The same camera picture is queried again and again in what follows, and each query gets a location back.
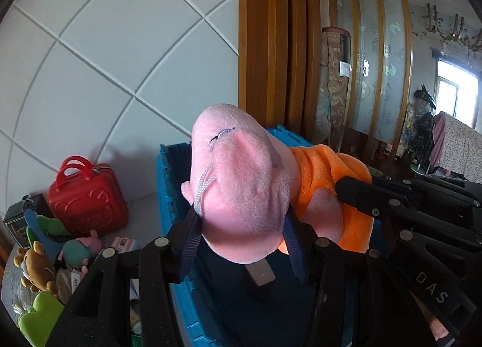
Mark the red toy suitcase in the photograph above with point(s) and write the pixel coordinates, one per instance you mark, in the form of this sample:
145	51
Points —
88	200

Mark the pink pig plush orange dress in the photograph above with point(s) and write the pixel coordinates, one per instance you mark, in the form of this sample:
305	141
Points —
241	181

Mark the black box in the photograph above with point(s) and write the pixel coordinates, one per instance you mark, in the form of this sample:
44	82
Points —
17	226

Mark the person's right hand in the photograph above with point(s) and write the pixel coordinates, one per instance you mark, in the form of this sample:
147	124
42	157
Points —
438	330

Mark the cream bottle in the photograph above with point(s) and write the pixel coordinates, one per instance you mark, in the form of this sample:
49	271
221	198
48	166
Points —
136	318

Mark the blue plastic crate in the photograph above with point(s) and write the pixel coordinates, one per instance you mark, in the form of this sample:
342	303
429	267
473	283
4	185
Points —
167	189

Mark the brown bear plush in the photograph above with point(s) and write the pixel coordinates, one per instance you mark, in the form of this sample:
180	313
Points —
35	268

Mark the green frog plush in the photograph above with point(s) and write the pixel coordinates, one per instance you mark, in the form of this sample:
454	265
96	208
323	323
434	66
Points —
39	315

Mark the teal and pink plush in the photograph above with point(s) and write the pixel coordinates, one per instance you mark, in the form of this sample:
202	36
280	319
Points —
77	251

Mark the clear plastic bag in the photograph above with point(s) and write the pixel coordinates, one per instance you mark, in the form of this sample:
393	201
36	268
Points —
13	294

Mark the green medicine box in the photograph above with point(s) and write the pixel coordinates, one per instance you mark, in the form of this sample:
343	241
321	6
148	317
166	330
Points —
138	341

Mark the wooden slat glass partition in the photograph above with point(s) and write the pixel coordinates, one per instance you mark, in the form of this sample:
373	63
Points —
372	49

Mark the black hanging clothes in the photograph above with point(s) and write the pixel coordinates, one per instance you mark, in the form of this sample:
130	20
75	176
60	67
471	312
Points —
423	125

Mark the window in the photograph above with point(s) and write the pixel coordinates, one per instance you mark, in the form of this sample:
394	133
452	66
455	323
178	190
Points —
457	91

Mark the white box red barcode side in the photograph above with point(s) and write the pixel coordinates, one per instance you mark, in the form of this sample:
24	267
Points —
123	244

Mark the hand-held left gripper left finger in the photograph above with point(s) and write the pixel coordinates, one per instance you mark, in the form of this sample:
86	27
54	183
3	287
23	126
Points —
188	245

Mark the rolled patterned carpet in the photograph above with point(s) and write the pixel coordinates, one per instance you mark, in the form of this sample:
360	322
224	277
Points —
333	87

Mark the wooden door frame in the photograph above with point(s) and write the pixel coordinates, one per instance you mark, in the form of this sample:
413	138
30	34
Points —
271	30

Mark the white label sticker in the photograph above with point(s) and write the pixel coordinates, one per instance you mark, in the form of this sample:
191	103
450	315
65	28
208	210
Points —
260	274

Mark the blue and green plush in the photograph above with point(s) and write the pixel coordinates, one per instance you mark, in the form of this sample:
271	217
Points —
41	228

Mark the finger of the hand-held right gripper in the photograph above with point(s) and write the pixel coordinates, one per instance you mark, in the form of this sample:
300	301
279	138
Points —
433	190
354	196

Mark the floral cloth on rack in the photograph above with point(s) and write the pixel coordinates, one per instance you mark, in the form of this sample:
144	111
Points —
461	147

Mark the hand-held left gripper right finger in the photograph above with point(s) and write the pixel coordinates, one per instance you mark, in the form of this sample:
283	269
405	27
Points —
295	253

